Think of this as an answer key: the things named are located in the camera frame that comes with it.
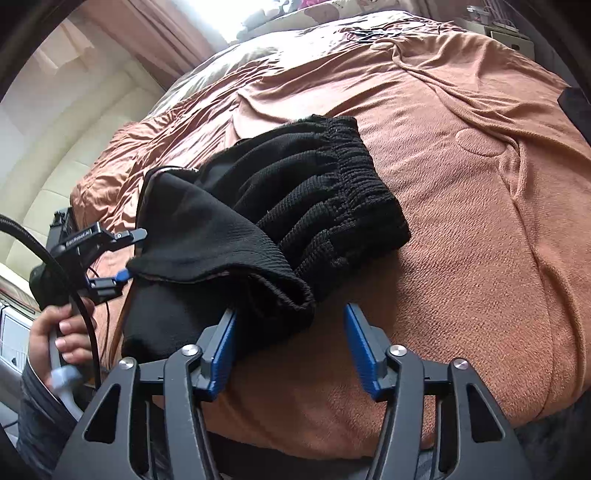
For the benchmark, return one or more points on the pink curtain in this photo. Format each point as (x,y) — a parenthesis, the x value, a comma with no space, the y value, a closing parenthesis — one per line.
(175,27)

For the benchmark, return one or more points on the black pants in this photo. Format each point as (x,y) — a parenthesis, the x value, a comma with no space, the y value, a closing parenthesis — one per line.
(314,184)

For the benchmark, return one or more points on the floral sill cushion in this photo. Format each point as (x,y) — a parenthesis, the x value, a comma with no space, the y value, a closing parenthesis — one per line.
(323,17)

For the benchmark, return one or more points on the person's left hand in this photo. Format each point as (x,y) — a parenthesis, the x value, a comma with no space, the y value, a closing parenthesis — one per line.
(41,337)

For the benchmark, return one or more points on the red cloth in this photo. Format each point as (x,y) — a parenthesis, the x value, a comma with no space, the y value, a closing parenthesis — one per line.
(310,2)

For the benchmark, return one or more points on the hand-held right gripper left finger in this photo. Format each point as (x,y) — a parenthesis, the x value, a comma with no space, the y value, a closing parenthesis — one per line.
(224,355)

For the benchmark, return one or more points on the cream nightstand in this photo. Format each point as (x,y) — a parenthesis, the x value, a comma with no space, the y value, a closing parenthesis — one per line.
(512,39)

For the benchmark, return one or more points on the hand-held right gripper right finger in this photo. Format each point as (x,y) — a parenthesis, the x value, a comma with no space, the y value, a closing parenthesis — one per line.
(360,350)

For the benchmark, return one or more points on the cream padded headboard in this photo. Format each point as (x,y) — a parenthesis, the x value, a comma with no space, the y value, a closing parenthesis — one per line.
(92,152)

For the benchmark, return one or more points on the white drawer nightstand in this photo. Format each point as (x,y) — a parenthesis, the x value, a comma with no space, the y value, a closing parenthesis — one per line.
(11,332)

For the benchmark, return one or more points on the orange blanket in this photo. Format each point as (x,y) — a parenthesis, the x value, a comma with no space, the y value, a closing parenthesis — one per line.
(461,230)

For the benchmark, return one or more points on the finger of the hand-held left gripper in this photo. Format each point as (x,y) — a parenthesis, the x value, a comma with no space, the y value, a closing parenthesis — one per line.
(104,287)
(124,236)

